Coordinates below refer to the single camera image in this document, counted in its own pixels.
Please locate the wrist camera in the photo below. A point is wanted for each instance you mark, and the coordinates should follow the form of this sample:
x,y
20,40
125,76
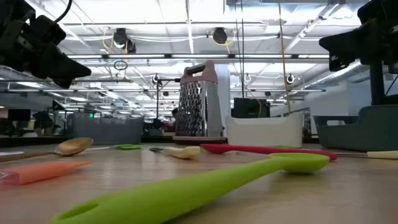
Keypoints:
x,y
48,29
373,11

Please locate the cream butter knife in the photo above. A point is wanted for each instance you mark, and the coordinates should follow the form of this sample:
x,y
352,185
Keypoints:
x,y
11,153

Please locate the black light stand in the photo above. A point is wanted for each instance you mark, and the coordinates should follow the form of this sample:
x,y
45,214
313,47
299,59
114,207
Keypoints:
x,y
157,99

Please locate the long ceiling light bar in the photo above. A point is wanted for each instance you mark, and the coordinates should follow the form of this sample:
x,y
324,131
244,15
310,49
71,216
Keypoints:
x,y
217,56

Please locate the black table frame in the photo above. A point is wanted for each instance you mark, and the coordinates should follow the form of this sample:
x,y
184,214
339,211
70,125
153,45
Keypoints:
x,y
31,141

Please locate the black monitor stand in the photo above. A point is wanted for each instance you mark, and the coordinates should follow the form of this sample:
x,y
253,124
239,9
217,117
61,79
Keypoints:
x,y
377,84

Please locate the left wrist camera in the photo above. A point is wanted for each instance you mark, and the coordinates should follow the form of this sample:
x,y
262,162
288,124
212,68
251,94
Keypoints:
x,y
48,29

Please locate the orange silicone spatula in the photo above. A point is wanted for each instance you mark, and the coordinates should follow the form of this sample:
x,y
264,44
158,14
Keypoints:
x,y
46,171

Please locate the grey translucent plastic bin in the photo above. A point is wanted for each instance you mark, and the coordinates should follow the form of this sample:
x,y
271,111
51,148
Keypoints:
x,y
105,130

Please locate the small teal container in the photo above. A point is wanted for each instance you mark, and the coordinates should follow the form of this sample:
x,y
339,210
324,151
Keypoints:
x,y
155,132

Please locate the green silicone spatula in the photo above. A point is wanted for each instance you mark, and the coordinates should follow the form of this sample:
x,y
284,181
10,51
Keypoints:
x,y
128,147

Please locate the person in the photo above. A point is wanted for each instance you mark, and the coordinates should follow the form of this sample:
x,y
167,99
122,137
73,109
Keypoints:
x,y
175,112

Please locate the white plastic bin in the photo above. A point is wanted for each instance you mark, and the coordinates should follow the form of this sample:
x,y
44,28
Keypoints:
x,y
264,132

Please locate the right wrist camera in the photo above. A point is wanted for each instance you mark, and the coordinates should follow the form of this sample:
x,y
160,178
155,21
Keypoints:
x,y
373,11

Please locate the red silicone spoon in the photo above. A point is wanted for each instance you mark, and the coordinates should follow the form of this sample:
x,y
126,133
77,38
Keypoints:
x,y
224,148

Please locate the lime green silicone spoon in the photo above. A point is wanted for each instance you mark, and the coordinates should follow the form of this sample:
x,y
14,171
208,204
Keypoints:
x,y
186,193

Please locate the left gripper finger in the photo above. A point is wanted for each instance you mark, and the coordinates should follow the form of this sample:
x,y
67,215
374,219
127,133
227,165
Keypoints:
x,y
66,83
62,67

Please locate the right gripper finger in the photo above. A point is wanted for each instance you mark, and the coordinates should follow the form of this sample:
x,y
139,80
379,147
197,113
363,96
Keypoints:
x,y
337,63
345,46

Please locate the black box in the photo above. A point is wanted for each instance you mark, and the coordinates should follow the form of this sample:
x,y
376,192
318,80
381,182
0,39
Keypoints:
x,y
248,108

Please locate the teal plastic bin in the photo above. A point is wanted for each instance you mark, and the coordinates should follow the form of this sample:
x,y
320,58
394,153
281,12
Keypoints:
x,y
357,133

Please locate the black background monitor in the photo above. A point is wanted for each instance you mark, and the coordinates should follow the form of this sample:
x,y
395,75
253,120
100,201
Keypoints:
x,y
19,114

